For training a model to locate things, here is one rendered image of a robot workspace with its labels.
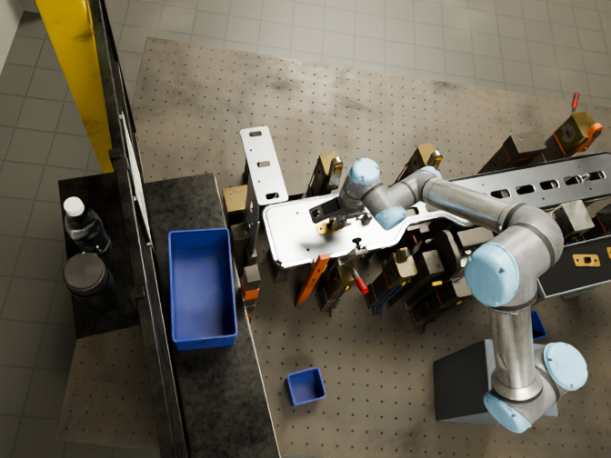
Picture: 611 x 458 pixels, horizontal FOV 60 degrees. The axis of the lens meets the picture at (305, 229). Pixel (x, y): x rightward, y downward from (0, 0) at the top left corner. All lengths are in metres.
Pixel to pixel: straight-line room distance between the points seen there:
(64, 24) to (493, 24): 3.15
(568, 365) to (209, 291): 0.96
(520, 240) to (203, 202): 0.95
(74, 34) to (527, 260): 1.14
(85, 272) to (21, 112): 2.30
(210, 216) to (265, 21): 2.11
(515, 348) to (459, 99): 1.52
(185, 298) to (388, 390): 0.79
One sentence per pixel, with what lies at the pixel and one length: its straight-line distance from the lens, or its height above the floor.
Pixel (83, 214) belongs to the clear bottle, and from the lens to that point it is 1.05.
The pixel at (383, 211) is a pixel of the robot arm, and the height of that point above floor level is 1.35.
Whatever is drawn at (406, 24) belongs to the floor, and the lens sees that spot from 3.80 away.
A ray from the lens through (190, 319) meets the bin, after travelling 1.54.
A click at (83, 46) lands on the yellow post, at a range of 1.49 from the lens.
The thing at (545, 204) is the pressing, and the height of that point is 1.00.
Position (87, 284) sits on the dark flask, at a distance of 0.99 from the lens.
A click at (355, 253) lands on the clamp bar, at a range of 1.45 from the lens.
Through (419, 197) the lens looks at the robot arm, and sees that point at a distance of 1.43.
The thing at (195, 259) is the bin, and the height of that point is 1.03.
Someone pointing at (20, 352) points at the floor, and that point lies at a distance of 2.71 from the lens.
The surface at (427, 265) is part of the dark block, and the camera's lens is 1.61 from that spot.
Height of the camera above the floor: 2.53
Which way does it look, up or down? 65 degrees down
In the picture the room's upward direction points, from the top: 21 degrees clockwise
